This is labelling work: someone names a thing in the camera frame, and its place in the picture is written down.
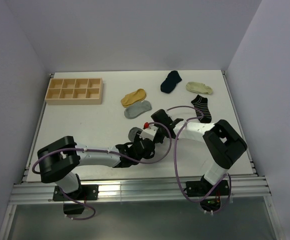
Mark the wooden compartment tray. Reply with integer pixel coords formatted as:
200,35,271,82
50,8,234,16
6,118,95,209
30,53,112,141
45,78,103,105

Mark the cream sock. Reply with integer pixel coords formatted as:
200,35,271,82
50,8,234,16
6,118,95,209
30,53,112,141
185,81,213,95

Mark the dark grey sock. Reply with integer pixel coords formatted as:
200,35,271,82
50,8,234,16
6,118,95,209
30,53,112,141
128,127,143,142

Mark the mustard yellow sock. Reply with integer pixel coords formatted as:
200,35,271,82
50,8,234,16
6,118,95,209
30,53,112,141
120,88,147,108

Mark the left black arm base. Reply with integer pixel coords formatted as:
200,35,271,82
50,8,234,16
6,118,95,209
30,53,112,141
52,184,99,217

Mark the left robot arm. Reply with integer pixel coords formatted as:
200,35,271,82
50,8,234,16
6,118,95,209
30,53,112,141
37,136,155,200

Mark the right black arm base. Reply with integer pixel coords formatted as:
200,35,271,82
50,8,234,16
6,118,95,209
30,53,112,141
183,177,232,214

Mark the navy blue sock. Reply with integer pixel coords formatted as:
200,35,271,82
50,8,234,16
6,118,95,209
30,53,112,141
160,70,182,94

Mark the black striped sock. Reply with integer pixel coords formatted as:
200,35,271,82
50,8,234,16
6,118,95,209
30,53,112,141
191,94,212,124

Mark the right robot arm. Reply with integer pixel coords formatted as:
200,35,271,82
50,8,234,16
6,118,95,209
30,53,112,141
151,109,248,195

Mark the aluminium frame rail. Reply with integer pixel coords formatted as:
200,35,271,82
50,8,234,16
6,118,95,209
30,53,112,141
8,176,271,205

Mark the light grey sock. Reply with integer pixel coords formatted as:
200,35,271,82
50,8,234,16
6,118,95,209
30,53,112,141
124,100,152,119

